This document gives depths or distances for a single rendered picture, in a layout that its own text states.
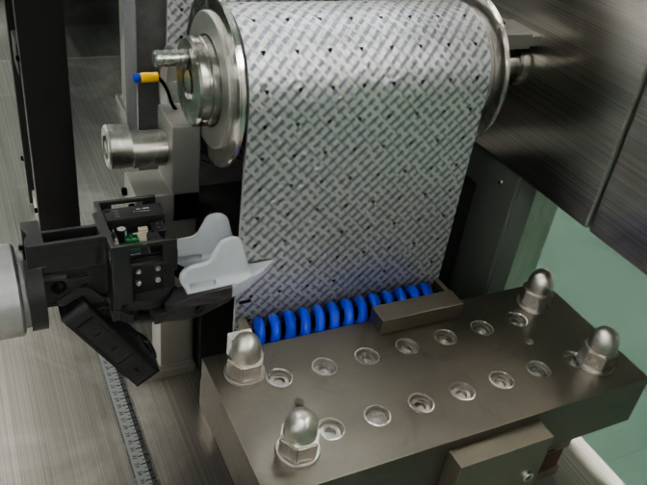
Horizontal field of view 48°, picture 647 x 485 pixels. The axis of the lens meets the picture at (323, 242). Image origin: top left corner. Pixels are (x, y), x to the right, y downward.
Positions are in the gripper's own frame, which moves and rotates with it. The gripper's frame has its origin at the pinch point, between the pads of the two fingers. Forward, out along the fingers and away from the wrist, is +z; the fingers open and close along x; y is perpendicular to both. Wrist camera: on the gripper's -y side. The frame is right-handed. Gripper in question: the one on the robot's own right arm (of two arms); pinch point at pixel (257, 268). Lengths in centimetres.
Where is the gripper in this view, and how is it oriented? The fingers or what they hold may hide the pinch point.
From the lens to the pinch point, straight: 67.4
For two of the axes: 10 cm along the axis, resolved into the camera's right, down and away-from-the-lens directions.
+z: 9.0, -1.5, 4.2
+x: -4.3, -5.5, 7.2
